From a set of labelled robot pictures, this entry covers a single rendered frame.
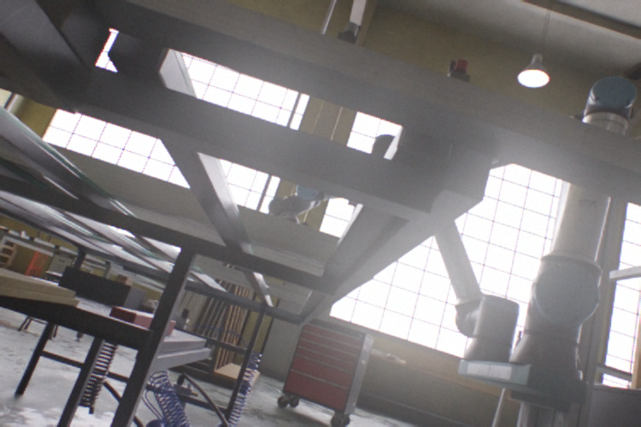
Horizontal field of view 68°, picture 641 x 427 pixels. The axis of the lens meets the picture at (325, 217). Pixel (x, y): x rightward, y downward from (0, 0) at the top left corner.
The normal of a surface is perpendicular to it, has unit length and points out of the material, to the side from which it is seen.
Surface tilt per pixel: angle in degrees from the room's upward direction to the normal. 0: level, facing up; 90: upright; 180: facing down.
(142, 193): 90
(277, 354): 90
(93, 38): 90
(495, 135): 179
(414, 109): 179
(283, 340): 90
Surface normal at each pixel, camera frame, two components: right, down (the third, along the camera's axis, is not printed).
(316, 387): -0.27, -0.34
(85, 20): 0.95, 0.30
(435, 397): 0.08, -0.25
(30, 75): -0.29, 0.92
